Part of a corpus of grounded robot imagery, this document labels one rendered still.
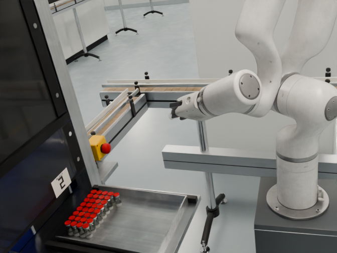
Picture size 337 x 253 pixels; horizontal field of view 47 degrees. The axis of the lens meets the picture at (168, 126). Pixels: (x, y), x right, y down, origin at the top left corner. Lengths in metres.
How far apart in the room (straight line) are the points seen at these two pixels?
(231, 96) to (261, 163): 1.24
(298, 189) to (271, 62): 0.43
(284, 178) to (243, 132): 1.53
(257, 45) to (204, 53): 1.62
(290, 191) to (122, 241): 0.53
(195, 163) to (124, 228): 1.03
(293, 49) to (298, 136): 0.23
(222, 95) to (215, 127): 1.84
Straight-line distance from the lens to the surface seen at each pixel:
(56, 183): 1.29
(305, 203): 1.26
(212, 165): 2.18
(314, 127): 1.06
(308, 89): 1.05
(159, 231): 1.22
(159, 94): 2.03
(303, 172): 1.19
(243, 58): 2.49
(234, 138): 2.76
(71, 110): 1.33
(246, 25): 0.92
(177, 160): 2.23
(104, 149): 1.45
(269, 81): 0.97
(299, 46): 1.07
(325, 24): 1.07
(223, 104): 0.92
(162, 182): 2.94
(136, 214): 1.30
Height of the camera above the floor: 1.70
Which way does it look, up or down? 27 degrees down
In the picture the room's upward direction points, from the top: 10 degrees counter-clockwise
